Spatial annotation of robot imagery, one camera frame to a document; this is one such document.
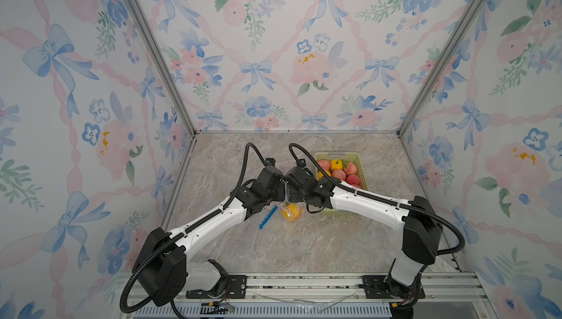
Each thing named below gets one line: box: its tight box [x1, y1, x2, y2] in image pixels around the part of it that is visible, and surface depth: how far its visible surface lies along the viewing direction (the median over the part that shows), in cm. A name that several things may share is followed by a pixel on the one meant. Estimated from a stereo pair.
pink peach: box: [346, 174, 361, 189], surface depth 99 cm
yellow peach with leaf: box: [330, 158, 344, 171], surface depth 103 cm
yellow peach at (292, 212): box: [281, 202, 302, 222], surface depth 78 cm
